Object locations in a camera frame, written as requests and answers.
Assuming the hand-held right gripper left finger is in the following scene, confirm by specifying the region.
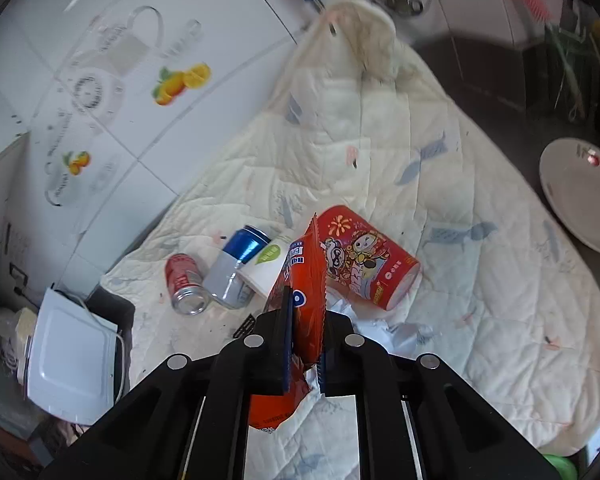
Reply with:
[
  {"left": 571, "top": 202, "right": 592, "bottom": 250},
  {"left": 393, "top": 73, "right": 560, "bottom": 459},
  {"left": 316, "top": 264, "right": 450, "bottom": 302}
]
[{"left": 40, "top": 285, "right": 296, "bottom": 480}]

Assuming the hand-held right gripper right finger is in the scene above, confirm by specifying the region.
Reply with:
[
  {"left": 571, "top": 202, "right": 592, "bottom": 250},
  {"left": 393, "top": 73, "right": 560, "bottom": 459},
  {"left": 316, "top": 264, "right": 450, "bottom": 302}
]
[{"left": 316, "top": 310, "right": 561, "bottom": 480}]

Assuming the orange snack packet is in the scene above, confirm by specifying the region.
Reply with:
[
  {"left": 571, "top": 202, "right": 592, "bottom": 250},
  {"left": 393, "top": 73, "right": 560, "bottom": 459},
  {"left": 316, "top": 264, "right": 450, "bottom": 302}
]
[{"left": 249, "top": 212, "right": 331, "bottom": 432}]

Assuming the white paper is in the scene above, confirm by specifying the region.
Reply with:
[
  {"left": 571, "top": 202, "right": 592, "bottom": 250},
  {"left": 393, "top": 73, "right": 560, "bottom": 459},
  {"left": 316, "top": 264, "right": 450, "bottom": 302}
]
[{"left": 325, "top": 292, "right": 435, "bottom": 361}]

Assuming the white paper cup green label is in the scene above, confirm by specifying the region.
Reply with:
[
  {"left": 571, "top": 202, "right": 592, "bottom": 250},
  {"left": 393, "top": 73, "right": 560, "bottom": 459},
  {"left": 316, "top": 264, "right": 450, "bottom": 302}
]
[{"left": 236, "top": 234, "right": 297, "bottom": 297}]

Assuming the blue silver drink can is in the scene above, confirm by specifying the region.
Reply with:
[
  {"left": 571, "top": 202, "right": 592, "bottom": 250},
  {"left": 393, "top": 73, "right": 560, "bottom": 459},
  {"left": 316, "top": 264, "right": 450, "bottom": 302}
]
[{"left": 202, "top": 225, "right": 272, "bottom": 310}]

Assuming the red instant noodle cup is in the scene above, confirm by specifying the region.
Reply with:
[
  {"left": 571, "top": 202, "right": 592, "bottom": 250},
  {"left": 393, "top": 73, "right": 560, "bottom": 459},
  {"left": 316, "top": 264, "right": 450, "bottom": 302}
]
[{"left": 316, "top": 204, "right": 422, "bottom": 312}]

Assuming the red soda can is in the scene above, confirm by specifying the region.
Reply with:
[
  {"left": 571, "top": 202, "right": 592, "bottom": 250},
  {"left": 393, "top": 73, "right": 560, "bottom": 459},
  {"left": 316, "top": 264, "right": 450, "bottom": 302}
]
[{"left": 165, "top": 253, "right": 211, "bottom": 316}]

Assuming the cream quilted printed blanket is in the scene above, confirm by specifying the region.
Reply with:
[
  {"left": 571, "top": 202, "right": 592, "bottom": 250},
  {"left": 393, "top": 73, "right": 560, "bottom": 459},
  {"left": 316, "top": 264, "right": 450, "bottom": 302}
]
[{"left": 102, "top": 0, "right": 600, "bottom": 480}]

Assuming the white countertop appliance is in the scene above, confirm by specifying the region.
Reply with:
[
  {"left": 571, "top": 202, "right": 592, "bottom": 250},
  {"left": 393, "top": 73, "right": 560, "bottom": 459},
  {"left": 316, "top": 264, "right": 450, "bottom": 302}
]
[{"left": 25, "top": 287, "right": 120, "bottom": 426}]

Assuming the green plastic basin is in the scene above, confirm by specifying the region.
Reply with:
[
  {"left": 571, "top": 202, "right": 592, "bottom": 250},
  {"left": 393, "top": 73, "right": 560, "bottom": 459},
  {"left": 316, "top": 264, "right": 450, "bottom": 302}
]
[{"left": 540, "top": 452, "right": 578, "bottom": 480}]

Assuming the white plate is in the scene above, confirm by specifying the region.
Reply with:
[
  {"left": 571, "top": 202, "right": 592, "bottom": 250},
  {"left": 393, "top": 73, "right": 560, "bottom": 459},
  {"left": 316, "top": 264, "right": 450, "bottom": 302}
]
[{"left": 539, "top": 137, "right": 600, "bottom": 257}]

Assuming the wall power socket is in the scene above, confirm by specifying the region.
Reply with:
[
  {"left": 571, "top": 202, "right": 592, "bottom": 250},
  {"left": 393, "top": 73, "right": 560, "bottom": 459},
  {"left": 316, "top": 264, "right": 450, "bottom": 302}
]
[{"left": 7, "top": 260, "right": 31, "bottom": 291}]

